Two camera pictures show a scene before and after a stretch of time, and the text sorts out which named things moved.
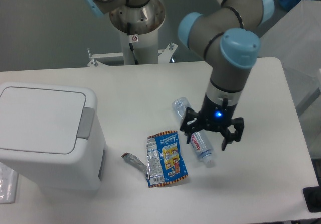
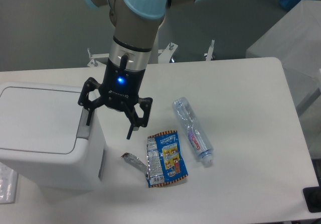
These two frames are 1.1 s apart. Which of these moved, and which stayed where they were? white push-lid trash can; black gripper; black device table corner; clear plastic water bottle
Moved: black gripper
Stayed: clear plastic water bottle; white push-lid trash can; black device table corner
